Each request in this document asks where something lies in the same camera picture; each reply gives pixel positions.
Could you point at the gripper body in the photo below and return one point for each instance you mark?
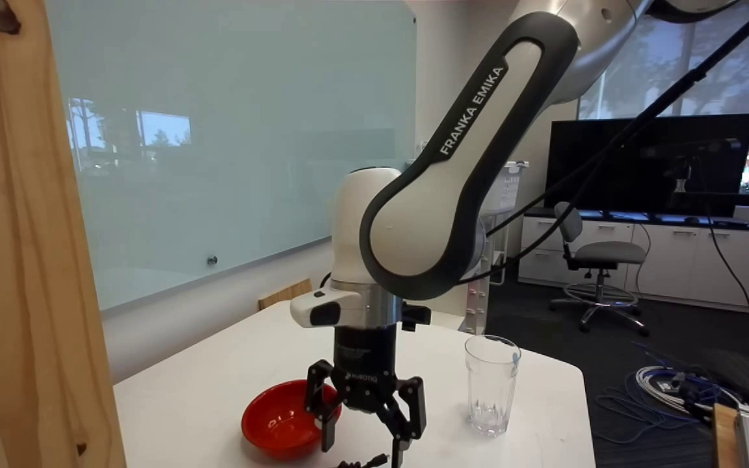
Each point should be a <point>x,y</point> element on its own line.
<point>365,354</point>

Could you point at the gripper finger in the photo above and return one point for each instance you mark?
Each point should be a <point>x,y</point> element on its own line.
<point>317,390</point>
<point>413,409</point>

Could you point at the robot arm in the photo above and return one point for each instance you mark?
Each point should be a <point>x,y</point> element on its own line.
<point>452,188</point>

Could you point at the red bowl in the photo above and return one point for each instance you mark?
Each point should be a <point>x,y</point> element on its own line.
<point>277,422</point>

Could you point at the clear drinking glass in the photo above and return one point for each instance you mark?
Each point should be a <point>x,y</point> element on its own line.
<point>491,390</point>

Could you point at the glass whiteboard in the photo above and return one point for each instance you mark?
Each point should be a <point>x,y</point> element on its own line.
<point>231,149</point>

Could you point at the grey office chair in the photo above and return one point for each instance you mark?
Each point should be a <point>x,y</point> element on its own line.
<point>602,253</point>

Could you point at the white cabinet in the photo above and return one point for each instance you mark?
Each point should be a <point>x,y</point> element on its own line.
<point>673,260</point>

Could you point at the large black monitor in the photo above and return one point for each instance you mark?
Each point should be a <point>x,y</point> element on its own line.
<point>608,162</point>

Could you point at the wooden board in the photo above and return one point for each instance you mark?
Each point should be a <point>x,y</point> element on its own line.
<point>17,260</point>

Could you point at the black boom stand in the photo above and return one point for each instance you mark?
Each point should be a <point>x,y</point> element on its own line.
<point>686,81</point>

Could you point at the window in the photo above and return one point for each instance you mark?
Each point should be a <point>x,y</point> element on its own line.
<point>738,78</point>

